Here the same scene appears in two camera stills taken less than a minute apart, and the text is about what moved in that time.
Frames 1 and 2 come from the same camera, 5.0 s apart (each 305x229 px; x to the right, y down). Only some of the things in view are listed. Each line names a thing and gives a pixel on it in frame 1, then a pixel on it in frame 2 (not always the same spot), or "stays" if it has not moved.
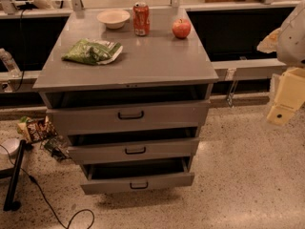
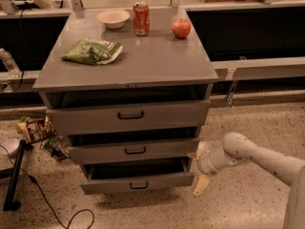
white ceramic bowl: x=113 y=18 stays
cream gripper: x=293 y=38 to x=204 y=164
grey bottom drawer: x=116 y=176 stays
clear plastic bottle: x=13 y=70 stays
